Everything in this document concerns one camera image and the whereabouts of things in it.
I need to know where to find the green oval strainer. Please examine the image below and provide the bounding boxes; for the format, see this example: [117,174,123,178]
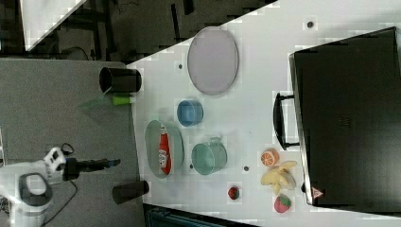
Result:
[145,120,184,179]

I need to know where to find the small strawberry toy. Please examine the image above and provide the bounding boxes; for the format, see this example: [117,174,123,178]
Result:
[228,186,239,201]

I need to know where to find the black cylinder post lower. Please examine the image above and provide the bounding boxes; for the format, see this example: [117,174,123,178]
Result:
[112,181,149,204]

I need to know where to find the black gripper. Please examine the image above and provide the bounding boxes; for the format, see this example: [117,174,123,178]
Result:
[62,158,121,181]

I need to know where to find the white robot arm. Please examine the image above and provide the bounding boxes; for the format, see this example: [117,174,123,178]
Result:
[0,147,121,227]

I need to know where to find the red ketchup bottle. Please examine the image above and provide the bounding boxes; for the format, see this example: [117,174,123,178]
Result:
[158,126,171,175]

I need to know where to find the orange slice toy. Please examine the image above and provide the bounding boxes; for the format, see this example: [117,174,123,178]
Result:
[260,148,280,167]

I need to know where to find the large strawberry toy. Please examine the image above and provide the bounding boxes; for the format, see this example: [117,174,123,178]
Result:
[273,194,291,214]

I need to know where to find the black toaster oven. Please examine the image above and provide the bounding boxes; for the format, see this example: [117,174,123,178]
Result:
[288,26,401,217]

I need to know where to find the blue bowl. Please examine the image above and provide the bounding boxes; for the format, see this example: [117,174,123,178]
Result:
[177,100,203,127]

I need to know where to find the green mug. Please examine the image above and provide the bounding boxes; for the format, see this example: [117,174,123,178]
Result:
[191,137,227,176]

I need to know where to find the blue tray edge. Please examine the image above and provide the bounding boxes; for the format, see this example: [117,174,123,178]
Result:
[143,203,256,227]

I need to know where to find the lilac round plate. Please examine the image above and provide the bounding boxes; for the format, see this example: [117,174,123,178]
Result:
[187,26,239,96]

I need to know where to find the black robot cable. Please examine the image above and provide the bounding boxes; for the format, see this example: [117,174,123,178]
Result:
[41,142,79,227]

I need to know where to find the peeled banana toy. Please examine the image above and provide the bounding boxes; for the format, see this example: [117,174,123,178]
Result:
[260,161,297,195]

